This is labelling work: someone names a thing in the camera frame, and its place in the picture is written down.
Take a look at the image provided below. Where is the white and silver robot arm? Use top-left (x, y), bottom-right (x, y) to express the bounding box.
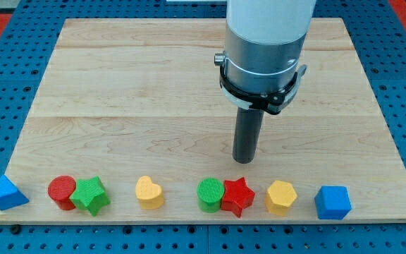
top-left (221, 0), bottom-right (316, 94)

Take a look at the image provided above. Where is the wooden board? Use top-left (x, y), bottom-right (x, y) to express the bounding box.
top-left (0, 18), bottom-right (406, 225)

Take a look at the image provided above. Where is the yellow hexagon block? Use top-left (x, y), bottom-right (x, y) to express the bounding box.
top-left (264, 180), bottom-right (297, 216)

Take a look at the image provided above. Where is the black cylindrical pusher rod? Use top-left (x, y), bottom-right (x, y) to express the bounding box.
top-left (232, 107), bottom-right (264, 164)

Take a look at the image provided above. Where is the green cylinder block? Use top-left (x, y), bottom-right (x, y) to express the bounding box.
top-left (197, 178), bottom-right (225, 213)

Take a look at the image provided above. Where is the red star block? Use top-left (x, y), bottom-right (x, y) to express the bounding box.
top-left (221, 177), bottom-right (255, 218)

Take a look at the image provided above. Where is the yellow heart block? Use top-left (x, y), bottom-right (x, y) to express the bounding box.
top-left (135, 176), bottom-right (164, 210)

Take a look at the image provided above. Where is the green star block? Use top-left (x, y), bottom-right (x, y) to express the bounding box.
top-left (70, 176), bottom-right (111, 217)

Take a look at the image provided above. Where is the blue cube block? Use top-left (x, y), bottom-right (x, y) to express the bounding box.
top-left (314, 186), bottom-right (352, 220)

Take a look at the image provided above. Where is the red cylinder block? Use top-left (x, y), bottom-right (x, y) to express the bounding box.
top-left (47, 175), bottom-right (76, 210)

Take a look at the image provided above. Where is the blue triangle block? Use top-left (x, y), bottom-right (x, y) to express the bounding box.
top-left (0, 175), bottom-right (29, 210)

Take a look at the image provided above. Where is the black clamp ring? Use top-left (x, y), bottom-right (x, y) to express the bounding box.
top-left (219, 63), bottom-right (308, 116)

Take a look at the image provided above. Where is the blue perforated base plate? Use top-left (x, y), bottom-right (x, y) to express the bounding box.
top-left (0, 0), bottom-right (406, 253)

